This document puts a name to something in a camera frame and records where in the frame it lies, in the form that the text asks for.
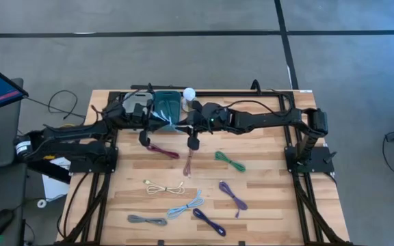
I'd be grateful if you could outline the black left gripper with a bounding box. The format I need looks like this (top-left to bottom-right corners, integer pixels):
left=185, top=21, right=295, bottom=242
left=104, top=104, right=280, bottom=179
left=124, top=100, right=159, bottom=148

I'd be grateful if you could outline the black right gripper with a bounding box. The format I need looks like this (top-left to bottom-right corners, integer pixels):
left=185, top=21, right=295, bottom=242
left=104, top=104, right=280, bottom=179
left=185, top=100, right=232, bottom=151

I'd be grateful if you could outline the maroon usb cable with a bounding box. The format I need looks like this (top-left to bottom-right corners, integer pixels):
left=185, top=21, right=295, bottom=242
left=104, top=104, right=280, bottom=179
left=146, top=143, right=181, bottom=160

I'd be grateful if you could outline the pale white usb cable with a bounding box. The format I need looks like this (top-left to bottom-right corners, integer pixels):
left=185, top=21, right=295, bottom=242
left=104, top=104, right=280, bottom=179
left=154, top=109, right=179, bottom=133

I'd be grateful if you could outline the pink usb cable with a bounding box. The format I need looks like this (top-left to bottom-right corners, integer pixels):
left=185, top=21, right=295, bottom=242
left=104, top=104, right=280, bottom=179
left=182, top=148, right=195, bottom=178

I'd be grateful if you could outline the green usb cable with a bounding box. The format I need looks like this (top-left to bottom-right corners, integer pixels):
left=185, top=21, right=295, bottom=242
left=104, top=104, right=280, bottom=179
left=214, top=150, right=247, bottom=173

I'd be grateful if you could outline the cream usb cable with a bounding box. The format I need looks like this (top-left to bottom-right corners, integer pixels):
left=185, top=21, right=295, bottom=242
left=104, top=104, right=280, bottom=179
left=142, top=179, right=186, bottom=196

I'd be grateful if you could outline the grey usb cable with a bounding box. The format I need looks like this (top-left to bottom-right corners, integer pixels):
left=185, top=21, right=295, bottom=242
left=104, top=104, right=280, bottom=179
left=127, top=214, right=168, bottom=227

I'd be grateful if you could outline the violet usb cable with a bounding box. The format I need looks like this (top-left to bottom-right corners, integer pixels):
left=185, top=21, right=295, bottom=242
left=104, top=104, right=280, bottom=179
left=218, top=180, right=249, bottom=219

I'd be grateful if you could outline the dark purple braided usb cable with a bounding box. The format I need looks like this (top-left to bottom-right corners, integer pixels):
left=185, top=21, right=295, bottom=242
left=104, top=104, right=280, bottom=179
left=192, top=208, right=227, bottom=237

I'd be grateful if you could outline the teal plastic bin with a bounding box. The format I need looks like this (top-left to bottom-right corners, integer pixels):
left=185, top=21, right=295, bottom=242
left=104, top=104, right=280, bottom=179
left=152, top=90, right=183, bottom=133

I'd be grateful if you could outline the white plastic bin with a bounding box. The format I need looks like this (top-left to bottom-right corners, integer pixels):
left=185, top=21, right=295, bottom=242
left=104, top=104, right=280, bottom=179
left=123, top=91, right=154, bottom=113

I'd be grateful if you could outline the white paper sheet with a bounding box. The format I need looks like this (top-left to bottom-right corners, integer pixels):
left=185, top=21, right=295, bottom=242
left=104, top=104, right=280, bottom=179
left=42, top=156, right=71, bottom=202

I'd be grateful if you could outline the dark office desk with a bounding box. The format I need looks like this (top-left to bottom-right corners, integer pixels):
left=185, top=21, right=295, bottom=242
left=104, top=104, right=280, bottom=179
left=0, top=77, right=27, bottom=246

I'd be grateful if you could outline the black aluminium table frame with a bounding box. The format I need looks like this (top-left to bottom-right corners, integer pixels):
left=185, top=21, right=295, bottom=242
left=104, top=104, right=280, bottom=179
left=56, top=83, right=352, bottom=246

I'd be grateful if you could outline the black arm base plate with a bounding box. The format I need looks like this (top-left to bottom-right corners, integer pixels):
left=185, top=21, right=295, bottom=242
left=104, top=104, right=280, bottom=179
left=69, top=146, right=119, bottom=174
left=284, top=146, right=335, bottom=174

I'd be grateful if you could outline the light blue usb cable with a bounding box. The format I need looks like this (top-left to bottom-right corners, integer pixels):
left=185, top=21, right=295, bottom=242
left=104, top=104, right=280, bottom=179
left=166, top=189, right=205, bottom=220

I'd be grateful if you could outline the black floor cable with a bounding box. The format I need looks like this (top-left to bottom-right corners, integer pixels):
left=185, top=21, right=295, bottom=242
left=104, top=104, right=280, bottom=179
left=24, top=90, right=87, bottom=120

